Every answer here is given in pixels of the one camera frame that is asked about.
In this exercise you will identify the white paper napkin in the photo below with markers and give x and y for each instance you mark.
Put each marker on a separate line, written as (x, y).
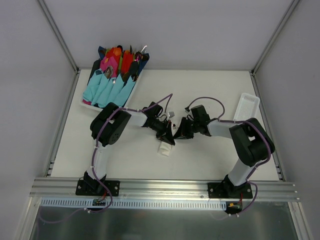
(165, 149)

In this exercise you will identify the small white perforated basket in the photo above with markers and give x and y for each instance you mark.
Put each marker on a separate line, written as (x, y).
(247, 107)

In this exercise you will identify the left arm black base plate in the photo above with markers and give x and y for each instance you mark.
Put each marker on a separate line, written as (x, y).
(97, 190)

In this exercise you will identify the white slotted cable duct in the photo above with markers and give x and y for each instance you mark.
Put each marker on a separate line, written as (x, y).
(93, 203)

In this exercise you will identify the aluminium mounting rail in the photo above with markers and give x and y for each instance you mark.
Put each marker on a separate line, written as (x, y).
(153, 189)

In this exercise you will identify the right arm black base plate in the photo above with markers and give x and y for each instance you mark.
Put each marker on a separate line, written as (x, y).
(225, 190)

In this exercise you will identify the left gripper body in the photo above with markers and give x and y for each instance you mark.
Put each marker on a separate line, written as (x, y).
(164, 131)

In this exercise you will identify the pink rolled napkin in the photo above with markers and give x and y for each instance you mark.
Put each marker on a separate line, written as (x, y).
(107, 62)

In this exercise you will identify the dark navy rolled napkin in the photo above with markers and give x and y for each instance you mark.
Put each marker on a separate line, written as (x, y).
(142, 62)

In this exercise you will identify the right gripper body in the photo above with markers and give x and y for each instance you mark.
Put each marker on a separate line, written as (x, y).
(186, 126)

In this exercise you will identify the white tray of rolled napkins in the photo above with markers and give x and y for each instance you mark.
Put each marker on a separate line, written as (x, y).
(132, 70)

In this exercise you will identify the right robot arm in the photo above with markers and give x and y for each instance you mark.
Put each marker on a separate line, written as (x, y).
(252, 144)

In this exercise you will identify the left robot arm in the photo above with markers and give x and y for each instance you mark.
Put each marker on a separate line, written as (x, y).
(106, 130)

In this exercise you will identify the light blue rolled napkin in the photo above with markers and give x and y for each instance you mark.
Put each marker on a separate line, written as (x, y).
(100, 90)

